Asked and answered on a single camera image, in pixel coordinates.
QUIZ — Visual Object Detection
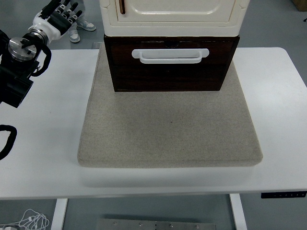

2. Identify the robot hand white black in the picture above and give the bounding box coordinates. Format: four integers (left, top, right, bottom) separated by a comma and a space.
32, 0, 83, 40

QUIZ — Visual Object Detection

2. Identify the white drawer handle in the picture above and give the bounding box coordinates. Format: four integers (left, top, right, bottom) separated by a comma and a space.
131, 48, 210, 65

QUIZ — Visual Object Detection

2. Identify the dark wooden drawer housing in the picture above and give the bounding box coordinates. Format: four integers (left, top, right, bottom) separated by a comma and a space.
103, 34, 240, 93

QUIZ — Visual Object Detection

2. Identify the cream plastic cabinet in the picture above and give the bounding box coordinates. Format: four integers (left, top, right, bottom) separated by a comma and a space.
99, 0, 250, 38

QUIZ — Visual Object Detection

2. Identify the cream cabinet door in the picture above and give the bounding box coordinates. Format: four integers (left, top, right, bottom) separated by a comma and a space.
116, 0, 235, 23

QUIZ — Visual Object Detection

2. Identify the beige felt mat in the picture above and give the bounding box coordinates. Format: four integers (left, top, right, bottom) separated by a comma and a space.
77, 43, 264, 168

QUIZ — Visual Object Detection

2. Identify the white table leg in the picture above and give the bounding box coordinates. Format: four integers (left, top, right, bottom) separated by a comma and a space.
229, 193, 248, 230
50, 198, 69, 230

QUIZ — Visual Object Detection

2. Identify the grey metal plate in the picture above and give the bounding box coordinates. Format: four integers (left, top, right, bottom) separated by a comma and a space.
95, 218, 217, 230

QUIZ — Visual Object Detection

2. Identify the cardboard box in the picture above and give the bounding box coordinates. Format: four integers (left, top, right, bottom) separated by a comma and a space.
292, 0, 307, 12

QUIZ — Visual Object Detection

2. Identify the black table control panel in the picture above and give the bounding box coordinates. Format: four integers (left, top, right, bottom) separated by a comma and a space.
260, 191, 307, 199

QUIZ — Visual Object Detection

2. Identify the white cable bundle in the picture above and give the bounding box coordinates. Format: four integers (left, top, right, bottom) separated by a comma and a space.
0, 208, 50, 230

